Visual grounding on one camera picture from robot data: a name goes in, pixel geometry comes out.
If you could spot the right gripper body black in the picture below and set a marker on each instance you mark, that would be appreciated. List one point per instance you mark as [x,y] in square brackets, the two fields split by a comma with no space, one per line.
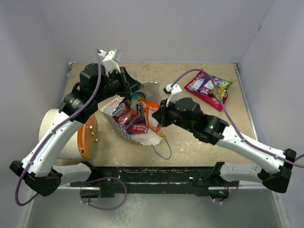
[171,115]

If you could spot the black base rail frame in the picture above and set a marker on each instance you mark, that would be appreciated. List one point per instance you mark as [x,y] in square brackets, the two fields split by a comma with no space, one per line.
[199,181]

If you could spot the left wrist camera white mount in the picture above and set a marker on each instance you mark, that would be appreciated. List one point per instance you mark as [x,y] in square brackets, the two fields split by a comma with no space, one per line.
[111,59]

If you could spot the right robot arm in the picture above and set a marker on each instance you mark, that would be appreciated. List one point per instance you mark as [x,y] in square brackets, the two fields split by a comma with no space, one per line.
[269,166]

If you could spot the purple pink candy packet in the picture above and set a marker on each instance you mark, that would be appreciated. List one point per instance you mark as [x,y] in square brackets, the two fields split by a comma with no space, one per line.
[124,116]

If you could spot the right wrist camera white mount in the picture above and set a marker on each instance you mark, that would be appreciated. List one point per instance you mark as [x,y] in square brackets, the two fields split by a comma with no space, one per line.
[173,92]

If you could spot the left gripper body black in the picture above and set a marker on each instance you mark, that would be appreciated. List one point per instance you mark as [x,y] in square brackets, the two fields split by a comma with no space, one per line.
[117,85]

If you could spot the green yellow candy packet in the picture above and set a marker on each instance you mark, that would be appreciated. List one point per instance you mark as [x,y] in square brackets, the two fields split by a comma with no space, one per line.
[222,85]

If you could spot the aluminium table frame rail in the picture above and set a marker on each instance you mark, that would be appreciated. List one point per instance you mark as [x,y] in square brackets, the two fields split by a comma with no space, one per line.
[253,129]

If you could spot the blue snack packet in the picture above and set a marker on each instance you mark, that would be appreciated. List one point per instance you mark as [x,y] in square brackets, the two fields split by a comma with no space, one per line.
[136,104]

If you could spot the blue checkered paper bag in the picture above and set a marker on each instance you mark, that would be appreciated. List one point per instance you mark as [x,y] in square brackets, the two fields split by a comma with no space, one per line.
[152,92]

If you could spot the pink cookie snack packet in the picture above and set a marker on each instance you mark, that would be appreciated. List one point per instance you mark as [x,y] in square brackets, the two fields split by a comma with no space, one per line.
[209,99]

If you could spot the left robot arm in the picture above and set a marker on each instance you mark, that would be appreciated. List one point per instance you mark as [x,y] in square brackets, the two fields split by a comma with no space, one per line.
[37,170]

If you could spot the orange snack packet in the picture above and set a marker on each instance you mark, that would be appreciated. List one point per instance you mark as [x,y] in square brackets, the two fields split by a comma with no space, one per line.
[149,108]

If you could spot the purple white snack packet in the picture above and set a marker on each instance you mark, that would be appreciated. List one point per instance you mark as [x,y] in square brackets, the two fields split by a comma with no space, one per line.
[200,84]

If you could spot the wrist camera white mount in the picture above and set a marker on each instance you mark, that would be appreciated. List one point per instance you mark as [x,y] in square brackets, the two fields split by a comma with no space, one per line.
[173,92]
[111,59]

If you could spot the white cylinder orange lid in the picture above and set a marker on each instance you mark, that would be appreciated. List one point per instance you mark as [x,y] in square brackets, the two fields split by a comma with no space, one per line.
[81,140]

